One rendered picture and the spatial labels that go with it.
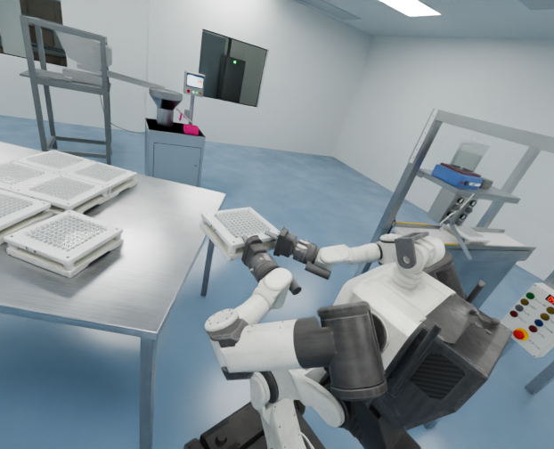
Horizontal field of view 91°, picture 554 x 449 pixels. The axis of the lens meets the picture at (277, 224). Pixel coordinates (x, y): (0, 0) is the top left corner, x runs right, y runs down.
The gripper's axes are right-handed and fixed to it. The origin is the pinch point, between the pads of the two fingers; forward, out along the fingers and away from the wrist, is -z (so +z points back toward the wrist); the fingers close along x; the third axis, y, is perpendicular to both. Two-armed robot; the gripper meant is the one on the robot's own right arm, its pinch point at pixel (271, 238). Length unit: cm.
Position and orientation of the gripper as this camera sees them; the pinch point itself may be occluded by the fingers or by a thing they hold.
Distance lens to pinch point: 108.9
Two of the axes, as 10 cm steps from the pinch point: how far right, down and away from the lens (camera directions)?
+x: -2.5, 8.4, 4.8
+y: 3.2, -4.0, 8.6
